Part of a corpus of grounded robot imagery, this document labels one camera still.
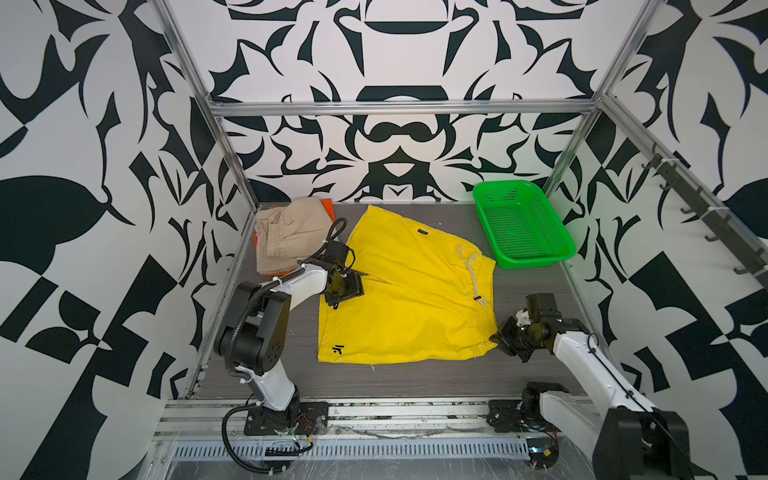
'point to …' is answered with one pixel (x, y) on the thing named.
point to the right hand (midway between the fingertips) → (493, 335)
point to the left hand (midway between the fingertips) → (356, 288)
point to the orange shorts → (327, 202)
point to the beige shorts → (288, 234)
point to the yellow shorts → (424, 296)
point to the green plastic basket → (521, 226)
